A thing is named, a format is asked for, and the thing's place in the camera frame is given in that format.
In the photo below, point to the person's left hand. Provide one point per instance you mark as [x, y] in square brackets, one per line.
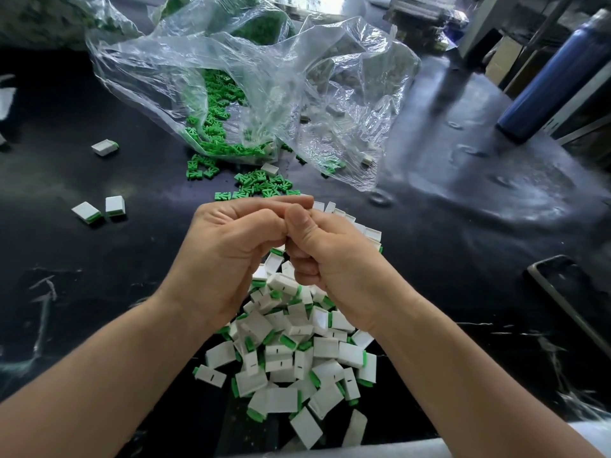
[224, 257]

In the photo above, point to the person's right hand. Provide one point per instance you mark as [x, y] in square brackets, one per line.
[348, 262]

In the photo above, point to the pile of assembled white-green pieces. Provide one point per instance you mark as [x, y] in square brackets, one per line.
[296, 348]

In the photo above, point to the pile of green clips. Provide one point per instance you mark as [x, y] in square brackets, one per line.
[221, 119]

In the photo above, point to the person's right forearm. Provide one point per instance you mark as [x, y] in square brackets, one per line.
[492, 386]

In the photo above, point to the person's left forearm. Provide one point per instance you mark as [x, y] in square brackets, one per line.
[91, 391]

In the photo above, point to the clear plastic bag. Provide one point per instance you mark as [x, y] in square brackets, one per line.
[365, 69]

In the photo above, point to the black smartphone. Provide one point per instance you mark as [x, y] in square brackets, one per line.
[571, 302]

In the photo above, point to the plastic bag full of green pieces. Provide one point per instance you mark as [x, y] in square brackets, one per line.
[250, 16]

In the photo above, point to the brown cardboard box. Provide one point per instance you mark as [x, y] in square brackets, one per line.
[504, 60]

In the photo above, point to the grey machine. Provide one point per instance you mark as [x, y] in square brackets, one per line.
[420, 9]

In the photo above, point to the white paper sheet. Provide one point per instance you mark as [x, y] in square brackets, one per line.
[6, 102]

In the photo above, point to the blue cylinder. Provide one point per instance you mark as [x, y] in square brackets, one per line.
[556, 79]

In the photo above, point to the large bag of assembled pieces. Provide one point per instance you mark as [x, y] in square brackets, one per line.
[55, 16]

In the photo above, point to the white metal frame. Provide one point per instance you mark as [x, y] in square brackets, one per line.
[479, 19]

